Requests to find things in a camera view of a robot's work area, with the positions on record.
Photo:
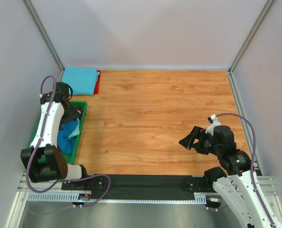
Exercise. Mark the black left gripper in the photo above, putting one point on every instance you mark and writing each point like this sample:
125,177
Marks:
72,115

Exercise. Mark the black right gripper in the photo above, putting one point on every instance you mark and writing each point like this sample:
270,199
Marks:
199,133

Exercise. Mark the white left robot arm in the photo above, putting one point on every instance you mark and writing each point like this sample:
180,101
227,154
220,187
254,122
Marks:
47,163

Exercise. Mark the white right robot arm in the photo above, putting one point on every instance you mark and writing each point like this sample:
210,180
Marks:
235,180

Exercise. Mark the mint green t shirt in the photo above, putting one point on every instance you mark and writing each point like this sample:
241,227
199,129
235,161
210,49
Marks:
74,133

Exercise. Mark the folded red t shirt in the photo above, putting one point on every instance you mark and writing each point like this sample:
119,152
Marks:
96,89

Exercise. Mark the folded light blue t shirt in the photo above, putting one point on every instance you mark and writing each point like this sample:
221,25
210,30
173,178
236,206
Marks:
81,80

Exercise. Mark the green plastic bin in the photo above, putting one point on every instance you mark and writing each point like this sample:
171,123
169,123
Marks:
80,123

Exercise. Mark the grey slotted cable duct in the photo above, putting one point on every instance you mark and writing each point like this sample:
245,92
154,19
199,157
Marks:
81,198

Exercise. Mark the right aluminium frame post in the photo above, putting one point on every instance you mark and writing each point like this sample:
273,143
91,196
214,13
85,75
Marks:
254,29

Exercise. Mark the aluminium frame post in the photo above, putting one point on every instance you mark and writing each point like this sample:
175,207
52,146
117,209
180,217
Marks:
254,29
40,27

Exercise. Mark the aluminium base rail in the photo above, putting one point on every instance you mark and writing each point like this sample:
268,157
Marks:
266,183

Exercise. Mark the left aluminium frame post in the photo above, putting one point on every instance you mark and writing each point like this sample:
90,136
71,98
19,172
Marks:
40,27

